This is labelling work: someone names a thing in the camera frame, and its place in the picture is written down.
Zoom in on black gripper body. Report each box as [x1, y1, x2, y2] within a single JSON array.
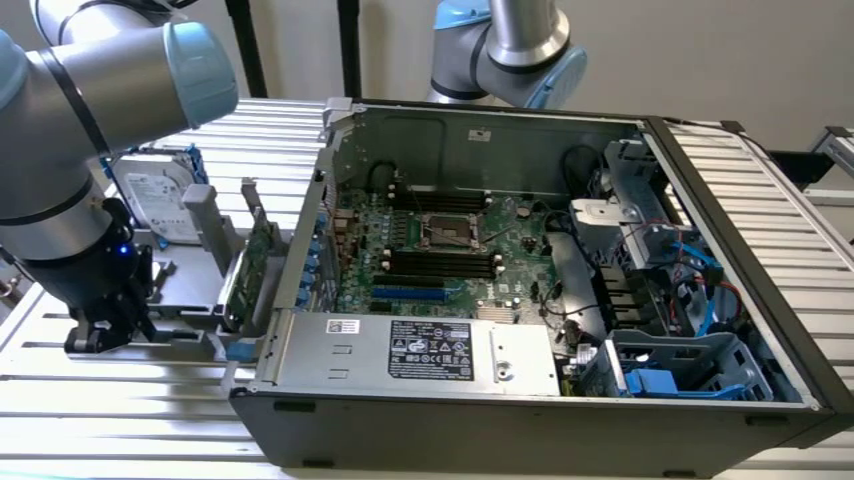
[[16, 235, 156, 327]]

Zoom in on blue expansion slot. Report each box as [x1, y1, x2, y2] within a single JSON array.
[[369, 285, 448, 305]]

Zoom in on black expansion slot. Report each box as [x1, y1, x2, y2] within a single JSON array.
[[369, 273, 447, 288]]

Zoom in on black RAM slot bank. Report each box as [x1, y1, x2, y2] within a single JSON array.
[[384, 246, 503, 280], [387, 185, 491, 212]]

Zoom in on grey parts rack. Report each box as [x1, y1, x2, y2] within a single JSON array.
[[97, 143, 296, 364]]

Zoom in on silver hard disk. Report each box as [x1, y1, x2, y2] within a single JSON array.
[[109, 152, 205, 246]]

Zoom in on green graphics card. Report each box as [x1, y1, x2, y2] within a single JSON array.
[[221, 177, 283, 335]]

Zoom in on blue disk carrier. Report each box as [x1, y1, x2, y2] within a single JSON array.
[[98, 143, 209, 201]]

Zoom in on silver power supply box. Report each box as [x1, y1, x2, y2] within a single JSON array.
[[255, 311, 563, 399]]

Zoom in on metal CPU socket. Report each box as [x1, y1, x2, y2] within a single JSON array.
[[407, 211, 487, 252]]

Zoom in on black open PC case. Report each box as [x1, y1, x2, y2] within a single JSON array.
[[228, 98, 839, 469]]

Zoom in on silver chipset heatsink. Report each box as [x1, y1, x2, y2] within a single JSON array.
[[475, 305, 523, 327]]

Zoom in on green motherboard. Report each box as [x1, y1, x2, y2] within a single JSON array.
[[324, 188, 569, 329]]

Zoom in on metal disk bay cage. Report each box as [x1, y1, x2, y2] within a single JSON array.
[[568, 138, 703, 272]]

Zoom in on grey plastic disk bay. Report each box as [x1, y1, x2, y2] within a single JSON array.
[[584, 328, 779, 402]]

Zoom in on black frame pole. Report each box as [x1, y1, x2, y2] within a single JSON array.
[[222, 0, 269, 99], [335, 0, 365, 99]]

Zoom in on black looped cable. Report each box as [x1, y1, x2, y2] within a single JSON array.
[[557, 144, 603, 197]]

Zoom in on blue wire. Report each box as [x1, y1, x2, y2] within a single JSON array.
[[664, 238, 727, 337]]

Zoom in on red wire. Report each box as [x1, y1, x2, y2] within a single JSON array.
[[671, 223, 746, 329]]

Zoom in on thin black table cable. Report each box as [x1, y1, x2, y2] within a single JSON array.
[[664, 116, 776, 162]]

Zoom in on black box bracket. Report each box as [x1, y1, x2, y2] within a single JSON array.
[[764, 148, 830, 185]]

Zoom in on aluminium frame profile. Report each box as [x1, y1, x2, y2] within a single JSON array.
[[802, 126, 854, 202]]

